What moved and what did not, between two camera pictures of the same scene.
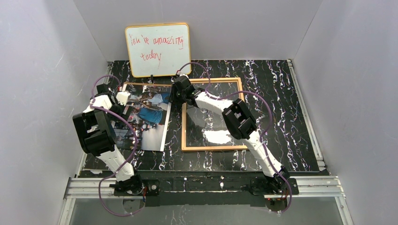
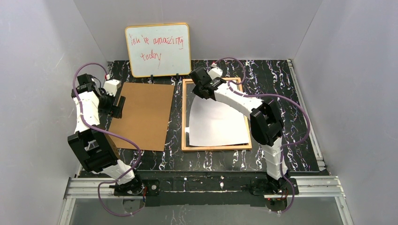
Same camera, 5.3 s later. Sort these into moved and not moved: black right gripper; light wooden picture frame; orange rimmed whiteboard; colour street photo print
Moved: black right gripper; colour street photo print
Not moved: orange rimmed whiteboard; light wooden picture frame
